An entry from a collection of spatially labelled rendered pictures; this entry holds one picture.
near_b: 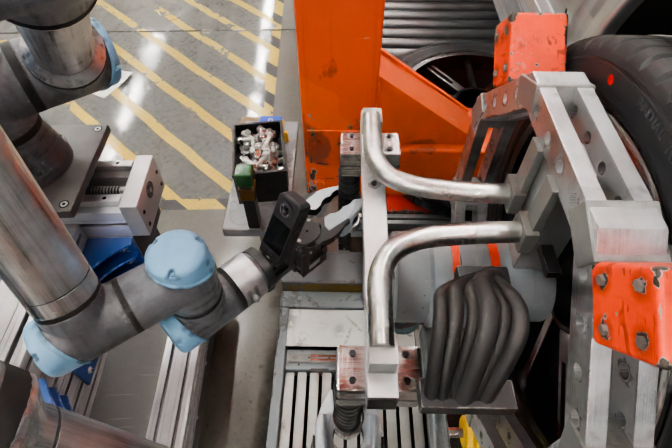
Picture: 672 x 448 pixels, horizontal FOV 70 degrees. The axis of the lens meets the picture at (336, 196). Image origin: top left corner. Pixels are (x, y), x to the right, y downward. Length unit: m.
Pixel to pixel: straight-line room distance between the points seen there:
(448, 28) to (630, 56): 1.88
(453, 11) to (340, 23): 1.66
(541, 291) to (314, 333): 0.93
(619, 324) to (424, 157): 0.76
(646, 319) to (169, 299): 0.48
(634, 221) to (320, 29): 0.63
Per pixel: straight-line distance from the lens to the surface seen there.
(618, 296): 0.44
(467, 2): 2.64
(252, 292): 0.72
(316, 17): 0.90
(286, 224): 0.70
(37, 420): 0.28
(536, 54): 0.70
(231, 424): 1.52
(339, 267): 1.55
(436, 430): 1.36
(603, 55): 0.65
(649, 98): 0.57
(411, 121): 1.08
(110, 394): 1.41
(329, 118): 1.04
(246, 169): 1.10
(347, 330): 1.50
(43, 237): 0.56
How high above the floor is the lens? 1.44
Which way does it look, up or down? 50 degrees down
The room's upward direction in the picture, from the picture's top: straight up
